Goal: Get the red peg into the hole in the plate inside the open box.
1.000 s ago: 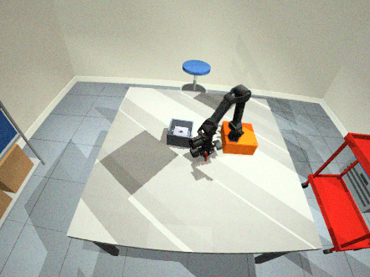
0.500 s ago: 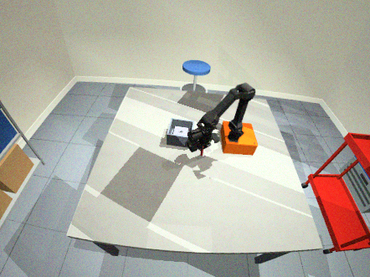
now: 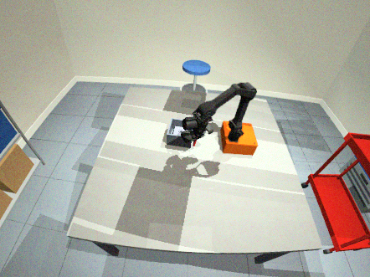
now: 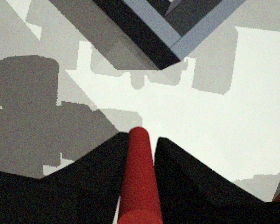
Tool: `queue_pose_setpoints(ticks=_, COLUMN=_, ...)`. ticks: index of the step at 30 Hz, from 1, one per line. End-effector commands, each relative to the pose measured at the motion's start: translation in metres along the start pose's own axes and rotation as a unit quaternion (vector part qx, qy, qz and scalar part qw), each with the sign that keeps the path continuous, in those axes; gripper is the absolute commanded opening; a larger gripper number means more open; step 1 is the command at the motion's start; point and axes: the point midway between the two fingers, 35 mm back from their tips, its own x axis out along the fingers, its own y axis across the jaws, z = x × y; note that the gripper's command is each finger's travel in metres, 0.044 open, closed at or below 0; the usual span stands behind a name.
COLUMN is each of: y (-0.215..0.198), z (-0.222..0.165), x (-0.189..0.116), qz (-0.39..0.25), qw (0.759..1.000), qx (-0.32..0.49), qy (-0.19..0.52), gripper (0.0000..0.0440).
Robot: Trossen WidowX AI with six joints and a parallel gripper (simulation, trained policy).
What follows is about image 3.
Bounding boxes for white square plate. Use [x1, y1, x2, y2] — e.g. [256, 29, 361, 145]
[173, 126, 185, 135]

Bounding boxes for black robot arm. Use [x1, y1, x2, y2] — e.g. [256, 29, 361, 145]
[182, 82, 257, 143]

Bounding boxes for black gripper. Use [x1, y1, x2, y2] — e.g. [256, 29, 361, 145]
[181, 123, 213, 143]

